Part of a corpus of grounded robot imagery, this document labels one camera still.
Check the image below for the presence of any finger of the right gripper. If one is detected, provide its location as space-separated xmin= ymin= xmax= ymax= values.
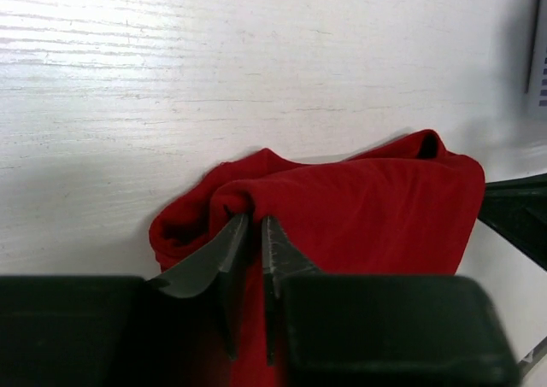
xmin=478 ymin=173 xmax=547 ymax=269

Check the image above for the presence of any red t-shirt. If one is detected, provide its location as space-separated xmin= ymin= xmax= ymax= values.
xmin=148 ymin=128 xmax=486 ymax=387

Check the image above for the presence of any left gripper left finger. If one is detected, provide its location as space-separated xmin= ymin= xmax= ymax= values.
xmin=1 ymin=214 xmax=250 ymax=386

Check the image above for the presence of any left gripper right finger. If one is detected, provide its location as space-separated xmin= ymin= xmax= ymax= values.
xmin=262 ymin=216 xmax=521 ymax=386

